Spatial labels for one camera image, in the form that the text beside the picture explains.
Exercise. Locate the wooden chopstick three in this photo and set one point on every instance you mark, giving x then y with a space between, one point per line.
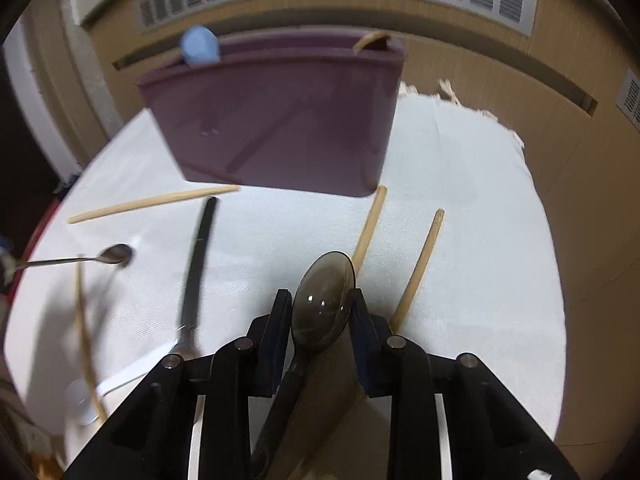
368 229

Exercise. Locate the small metal spoon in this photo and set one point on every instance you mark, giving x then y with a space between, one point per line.
115 255

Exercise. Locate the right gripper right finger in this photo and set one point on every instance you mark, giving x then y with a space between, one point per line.
490 433

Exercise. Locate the wooden chopstick one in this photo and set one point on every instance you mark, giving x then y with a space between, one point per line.
153 201

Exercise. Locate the white plastic spoon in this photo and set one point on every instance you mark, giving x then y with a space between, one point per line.
79 396

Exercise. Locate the purple plastic utensil bin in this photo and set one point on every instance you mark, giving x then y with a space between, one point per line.
286 108

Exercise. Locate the small grey vent grille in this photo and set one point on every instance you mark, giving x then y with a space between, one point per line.
628 101

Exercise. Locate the wooden chopstick two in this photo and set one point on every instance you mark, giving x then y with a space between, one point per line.
84 339

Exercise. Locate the black handled utensil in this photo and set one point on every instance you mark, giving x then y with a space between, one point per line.
188 318

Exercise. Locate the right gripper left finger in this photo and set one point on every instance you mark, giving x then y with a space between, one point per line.
149 435

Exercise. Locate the wooden rice spoon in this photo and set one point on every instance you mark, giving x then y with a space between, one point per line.
370 40

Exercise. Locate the blue plastic spoon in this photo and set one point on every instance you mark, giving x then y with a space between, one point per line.
199 46

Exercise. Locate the translucent brown plastic spoon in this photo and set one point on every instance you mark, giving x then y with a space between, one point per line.
321 308

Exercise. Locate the wooden chopstick four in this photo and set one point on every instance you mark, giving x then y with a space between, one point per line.
406 300

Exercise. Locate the white table cloth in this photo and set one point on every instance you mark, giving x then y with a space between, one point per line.
492 286

